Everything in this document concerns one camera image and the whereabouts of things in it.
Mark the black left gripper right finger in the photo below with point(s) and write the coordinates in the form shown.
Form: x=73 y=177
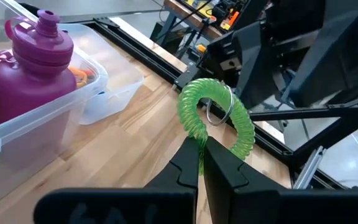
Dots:
x=244 y=205

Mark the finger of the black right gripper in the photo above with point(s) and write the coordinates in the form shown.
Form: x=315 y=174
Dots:
x=253 y=71
x=337 y=62

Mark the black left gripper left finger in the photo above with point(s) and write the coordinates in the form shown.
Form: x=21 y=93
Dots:
x=166 y=205

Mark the green coil keyring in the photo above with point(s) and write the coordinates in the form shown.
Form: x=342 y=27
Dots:
x=191 y=99

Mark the red coil keyring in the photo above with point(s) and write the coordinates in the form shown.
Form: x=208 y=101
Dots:
x=89 y=74

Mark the orange coil keyring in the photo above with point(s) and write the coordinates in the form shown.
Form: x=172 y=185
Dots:
x=79 y=76

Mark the purple sports bottle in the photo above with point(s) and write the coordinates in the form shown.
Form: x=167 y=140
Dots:
x=33 y=81

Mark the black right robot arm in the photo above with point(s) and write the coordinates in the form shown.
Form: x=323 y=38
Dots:
x=291 y=12

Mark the workbench with black legs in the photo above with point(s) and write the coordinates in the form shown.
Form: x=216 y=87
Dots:
x=182 y=12

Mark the small clear plastic bin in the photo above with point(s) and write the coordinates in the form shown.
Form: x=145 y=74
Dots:
x=120 y=77

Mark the large clear plastic bin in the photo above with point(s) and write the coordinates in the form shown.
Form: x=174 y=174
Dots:
x=42 y=107

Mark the black aluminium rig frame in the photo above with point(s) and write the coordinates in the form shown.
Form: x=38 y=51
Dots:
x=275 y=146

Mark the silver aluminium bracket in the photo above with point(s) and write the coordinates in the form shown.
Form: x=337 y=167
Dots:
x=309 y=168

